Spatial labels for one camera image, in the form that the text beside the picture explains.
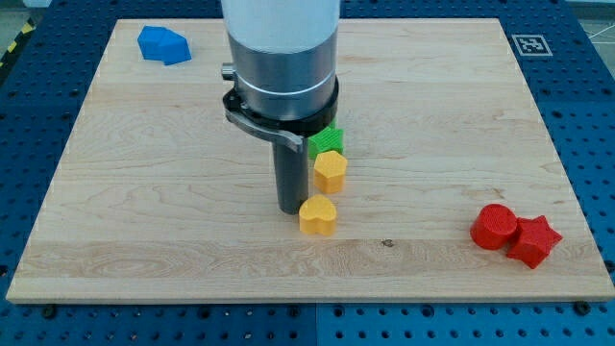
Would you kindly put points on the yellow heart block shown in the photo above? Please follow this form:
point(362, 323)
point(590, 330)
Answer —
point(317, 216)

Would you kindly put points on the blue pentagon block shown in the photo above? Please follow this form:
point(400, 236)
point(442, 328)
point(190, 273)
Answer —
point(173, 48)

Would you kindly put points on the blue cube block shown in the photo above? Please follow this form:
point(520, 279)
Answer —
point(149, 42)

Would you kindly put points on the fiducial marker tag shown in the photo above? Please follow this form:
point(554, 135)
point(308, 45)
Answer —
point(532, 45)

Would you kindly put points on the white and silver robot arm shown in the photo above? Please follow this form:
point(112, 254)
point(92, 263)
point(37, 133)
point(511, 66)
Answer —
point(283, 68)

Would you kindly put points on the yellow hexagon block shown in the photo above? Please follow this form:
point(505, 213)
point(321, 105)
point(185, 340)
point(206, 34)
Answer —
point(330, 172)

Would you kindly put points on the green star block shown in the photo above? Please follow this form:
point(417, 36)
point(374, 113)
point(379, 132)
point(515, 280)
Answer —
point(329, 139)

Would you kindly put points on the red star block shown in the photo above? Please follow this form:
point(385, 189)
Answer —
point(533, 241)

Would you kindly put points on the red cylinder block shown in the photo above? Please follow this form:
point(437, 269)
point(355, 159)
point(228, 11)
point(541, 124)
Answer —
point(493, 227)

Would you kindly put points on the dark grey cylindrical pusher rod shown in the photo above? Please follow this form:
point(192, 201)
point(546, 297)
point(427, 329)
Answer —
point(291, 176)

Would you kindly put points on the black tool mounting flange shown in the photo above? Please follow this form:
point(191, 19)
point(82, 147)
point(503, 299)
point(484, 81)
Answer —
point(287, 133)

